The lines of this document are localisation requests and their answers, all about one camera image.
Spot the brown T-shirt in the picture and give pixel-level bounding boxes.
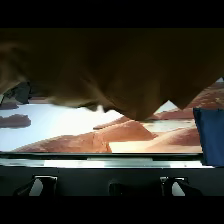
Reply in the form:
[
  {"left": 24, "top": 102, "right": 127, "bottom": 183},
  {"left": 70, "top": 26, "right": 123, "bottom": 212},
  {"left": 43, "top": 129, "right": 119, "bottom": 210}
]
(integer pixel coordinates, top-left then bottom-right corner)
[{"left": 0, "top": 27, "right": 224, "bottom": 122}]

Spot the blue garment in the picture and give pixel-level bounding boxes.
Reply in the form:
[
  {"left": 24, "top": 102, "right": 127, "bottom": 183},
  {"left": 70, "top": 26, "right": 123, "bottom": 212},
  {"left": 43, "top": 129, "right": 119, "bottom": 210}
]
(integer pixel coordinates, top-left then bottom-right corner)
[{"left": 192, "top": 106, "right": 224, "bottom": 168}]

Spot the silver frame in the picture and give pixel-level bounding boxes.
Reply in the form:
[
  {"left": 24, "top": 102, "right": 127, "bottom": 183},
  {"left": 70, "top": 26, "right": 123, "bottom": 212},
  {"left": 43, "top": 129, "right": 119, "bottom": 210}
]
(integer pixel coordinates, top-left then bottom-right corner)
[{"left": 0, "top": 153, "right": 224, "bottom": 197}]

